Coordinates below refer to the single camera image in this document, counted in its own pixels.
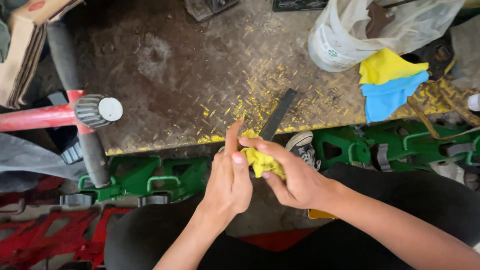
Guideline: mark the blue cloth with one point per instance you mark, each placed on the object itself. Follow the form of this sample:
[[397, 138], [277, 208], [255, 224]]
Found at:
[[386, 97]]

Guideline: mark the flat yellow cloth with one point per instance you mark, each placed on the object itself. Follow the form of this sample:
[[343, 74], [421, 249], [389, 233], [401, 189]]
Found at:
[[386, 65]]

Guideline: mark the black ribbed knob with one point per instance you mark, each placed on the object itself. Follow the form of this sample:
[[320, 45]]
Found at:
[[72, 152]]

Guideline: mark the person's right hand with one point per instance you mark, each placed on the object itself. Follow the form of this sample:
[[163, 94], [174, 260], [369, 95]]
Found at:
[[300, 183]]

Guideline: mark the dark flat box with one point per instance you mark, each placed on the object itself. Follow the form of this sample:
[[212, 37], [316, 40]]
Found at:
[[300, 4]]

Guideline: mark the red seat pad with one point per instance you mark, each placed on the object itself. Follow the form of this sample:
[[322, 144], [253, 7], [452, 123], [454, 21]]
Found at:
[[277, 240]]

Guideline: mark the stack of folded cardboard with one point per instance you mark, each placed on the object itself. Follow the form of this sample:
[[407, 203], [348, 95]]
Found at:
[[26, 45]]

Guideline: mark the gray dusty bag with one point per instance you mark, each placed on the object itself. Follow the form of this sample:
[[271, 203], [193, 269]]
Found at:
[[467, 48]]

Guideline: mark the person's left hand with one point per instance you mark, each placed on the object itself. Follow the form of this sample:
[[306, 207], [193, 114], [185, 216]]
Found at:
[[225, 187]]

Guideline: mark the yellow flat object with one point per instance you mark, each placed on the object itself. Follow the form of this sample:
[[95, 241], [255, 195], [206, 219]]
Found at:
[[318, 215]]

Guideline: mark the gray fabric sheet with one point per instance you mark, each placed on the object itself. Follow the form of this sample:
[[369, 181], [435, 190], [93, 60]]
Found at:
[[33, 161]]

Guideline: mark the dark metal bar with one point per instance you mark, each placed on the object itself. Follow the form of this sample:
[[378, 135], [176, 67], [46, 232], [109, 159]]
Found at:
[[279, 110]]

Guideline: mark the black white sneaker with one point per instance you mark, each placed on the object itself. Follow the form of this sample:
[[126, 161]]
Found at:
[[302, 148]]

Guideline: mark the person's black trousers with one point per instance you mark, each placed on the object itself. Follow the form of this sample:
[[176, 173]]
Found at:
[[393, 191]]

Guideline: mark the white bottle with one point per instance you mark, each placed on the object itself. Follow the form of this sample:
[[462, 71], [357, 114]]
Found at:
[[475, 102]]

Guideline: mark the yellow cloth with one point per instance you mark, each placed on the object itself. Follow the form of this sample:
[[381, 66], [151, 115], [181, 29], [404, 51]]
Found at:
[[262, 163], [386, 65]]

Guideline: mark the gray metal vise base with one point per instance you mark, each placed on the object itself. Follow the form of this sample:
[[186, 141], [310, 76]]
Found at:
[[208, 8]]

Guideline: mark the green jack stand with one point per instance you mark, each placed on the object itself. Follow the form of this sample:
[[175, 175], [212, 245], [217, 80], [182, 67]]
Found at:
[[337, 146], [187, 174], [416, 144], [131, 180]]

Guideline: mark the red jack stand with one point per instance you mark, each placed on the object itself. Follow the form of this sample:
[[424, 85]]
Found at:
[[48, 232]]

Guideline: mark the clear plastic bag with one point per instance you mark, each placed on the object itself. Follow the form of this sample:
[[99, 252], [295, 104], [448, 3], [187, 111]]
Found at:
[[408, 26]]

